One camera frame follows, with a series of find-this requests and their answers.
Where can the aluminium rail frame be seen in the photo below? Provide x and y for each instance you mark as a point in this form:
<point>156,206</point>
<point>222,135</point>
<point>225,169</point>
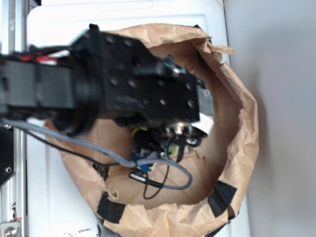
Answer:
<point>13,186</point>

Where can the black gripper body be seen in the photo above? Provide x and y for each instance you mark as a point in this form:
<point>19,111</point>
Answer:
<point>120,79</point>

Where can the black wrist camera assembly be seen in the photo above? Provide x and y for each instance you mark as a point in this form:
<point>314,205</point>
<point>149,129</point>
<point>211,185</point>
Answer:
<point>149,145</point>

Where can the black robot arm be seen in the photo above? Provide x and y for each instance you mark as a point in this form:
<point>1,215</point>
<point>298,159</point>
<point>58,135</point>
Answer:
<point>41,83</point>

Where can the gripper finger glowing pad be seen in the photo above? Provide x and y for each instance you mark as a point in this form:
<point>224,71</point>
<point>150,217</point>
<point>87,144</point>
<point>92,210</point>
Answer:
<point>206,112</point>

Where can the white plastic bin lid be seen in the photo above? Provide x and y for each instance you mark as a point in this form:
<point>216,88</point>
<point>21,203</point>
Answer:
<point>55,206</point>

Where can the brown paper bag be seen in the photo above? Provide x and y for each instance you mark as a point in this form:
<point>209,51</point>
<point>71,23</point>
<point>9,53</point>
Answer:
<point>221,166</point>

